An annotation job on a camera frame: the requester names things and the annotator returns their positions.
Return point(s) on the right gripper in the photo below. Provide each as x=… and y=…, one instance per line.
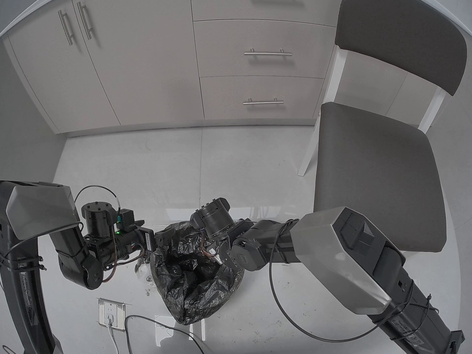
x=218, y=255

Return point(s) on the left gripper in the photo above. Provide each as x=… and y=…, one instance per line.
x=134, y=242

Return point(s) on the black plastic bag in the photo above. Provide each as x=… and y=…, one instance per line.
x=206, y=297

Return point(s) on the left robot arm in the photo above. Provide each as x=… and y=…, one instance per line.
x=37, y=208

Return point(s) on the clear crumpled wrapper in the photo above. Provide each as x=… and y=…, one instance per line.
x=145, y=280

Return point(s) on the white chair with grey seat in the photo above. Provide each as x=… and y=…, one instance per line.
x=368, y=160

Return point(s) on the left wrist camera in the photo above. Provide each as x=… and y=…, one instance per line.
x=129, y=219

